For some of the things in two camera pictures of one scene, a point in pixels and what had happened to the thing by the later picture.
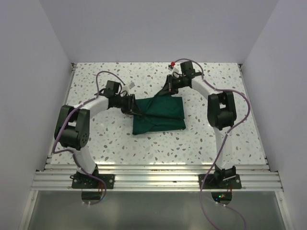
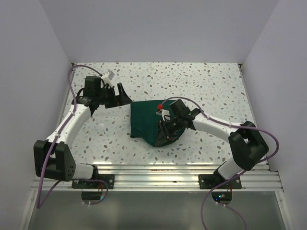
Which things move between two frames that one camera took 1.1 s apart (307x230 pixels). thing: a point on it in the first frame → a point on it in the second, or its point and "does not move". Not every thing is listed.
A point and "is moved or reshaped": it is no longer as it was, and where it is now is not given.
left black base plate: (84, 181) does not move
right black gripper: (168, 88) → (164, 135)
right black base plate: (210, 182) does not move
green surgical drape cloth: (162, 113) is moved or reshaped
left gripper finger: (135, 108) → (123, 98)
